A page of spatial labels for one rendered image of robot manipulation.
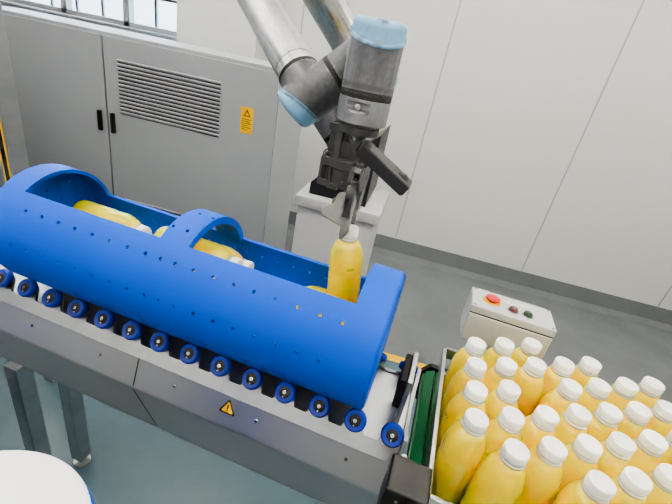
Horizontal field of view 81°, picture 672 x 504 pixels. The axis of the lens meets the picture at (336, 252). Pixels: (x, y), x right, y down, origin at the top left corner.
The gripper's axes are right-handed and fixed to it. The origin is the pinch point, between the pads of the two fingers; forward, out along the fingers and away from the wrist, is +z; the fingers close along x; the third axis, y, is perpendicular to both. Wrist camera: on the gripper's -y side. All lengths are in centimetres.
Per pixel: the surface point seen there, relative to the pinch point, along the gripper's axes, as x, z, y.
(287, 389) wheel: 15.2, 30.7, 2.1
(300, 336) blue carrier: 18.4, 14.2, 0.5
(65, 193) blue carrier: 0, 13, 73
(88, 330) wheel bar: 16, 36, 51
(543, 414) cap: 10.4, 18.3, -43.1
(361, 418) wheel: 15.1, 30.6, -13.6
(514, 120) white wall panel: -277, -10, -51
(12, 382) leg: 14, 71, 85
